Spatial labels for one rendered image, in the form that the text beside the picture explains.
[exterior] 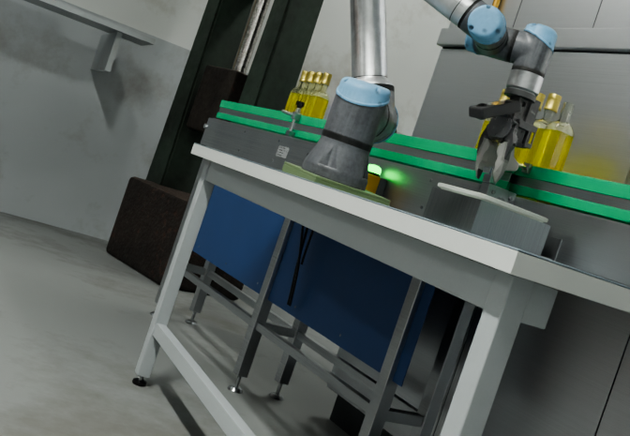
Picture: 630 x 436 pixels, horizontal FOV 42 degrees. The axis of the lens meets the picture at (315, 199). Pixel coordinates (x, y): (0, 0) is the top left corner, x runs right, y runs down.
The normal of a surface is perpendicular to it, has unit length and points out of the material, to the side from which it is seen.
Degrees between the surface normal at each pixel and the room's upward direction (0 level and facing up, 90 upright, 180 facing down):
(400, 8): 90
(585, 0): 90
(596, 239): 90
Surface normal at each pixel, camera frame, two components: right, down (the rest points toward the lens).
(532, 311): 0.40, 0.15
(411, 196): -0.81, -0.27
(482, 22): -0.28, -0.03
